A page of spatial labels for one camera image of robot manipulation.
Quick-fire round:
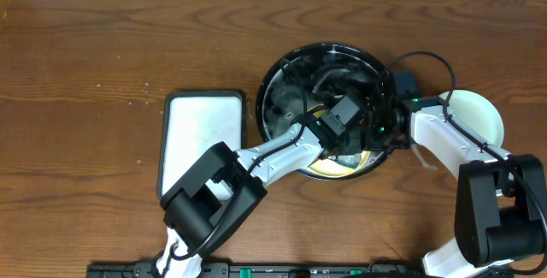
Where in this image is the green sponge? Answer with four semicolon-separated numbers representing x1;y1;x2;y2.
332;141;369;169

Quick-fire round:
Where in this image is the yellow plate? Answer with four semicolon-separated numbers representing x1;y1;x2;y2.
305;104;373;180

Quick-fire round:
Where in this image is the light green plate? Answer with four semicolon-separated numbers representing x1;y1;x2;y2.
449;90;504;147

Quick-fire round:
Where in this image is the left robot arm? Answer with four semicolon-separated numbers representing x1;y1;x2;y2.
156;111;362;277

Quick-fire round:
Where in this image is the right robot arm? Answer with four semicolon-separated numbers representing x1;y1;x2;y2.
364;96;546;277

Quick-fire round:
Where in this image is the round black tray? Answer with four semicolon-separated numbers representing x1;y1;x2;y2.
255;42;397;181

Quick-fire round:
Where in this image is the white rectangular sponge tray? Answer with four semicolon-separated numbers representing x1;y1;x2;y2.
156;90;245;198

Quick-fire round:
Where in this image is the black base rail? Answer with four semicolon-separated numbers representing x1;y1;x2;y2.
85;262;425;278

